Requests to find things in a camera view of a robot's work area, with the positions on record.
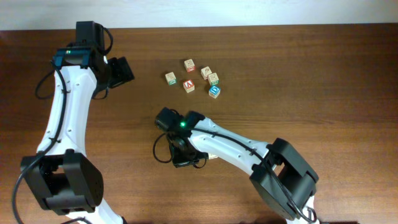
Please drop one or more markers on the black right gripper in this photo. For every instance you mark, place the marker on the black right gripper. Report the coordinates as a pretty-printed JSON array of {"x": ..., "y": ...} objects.
[{"x": 178, "y": 160}]

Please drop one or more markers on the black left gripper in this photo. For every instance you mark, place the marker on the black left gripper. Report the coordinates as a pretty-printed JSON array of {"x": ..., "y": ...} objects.
[{"x": 121, "y": 71}]

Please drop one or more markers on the wooden K cow block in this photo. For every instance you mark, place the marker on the wooden K cow block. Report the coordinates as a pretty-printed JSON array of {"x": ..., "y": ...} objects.
[{"x": 212, "y": 156}]

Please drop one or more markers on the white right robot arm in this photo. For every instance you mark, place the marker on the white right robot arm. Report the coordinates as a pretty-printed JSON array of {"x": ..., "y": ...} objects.
[{"x": 282, "y": 177}]

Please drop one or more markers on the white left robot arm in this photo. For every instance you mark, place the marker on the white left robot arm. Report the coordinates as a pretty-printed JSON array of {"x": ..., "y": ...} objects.
[{"x": 60, "y": 176}]

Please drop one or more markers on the green V wooden block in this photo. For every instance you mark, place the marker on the green V wooden block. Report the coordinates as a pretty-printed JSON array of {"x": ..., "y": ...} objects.
[{"x": 170, "y": 78}]

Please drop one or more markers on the red A wooden block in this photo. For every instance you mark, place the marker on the red A wooden block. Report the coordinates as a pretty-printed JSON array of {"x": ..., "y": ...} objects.
[{"x": 188, "y": 86}]

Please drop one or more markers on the blue D wooden block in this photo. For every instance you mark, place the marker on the blue D wooden block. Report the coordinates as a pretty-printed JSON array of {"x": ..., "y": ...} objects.
[{"x": 214, "y": 91}]

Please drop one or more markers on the red E wooden block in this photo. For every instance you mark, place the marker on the red E wooden block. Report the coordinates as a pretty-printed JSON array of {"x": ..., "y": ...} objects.
[{"x": 189, "y": 65}]

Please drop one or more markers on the green B wooden block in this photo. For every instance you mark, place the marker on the green B wooden block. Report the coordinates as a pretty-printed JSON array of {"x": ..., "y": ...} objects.
[{"x": 213, "y": 79}]

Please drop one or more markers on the wooden K red block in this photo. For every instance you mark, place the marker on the wooden K red block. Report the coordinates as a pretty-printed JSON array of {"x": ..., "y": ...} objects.
[{"x": 205, "y": 72}]

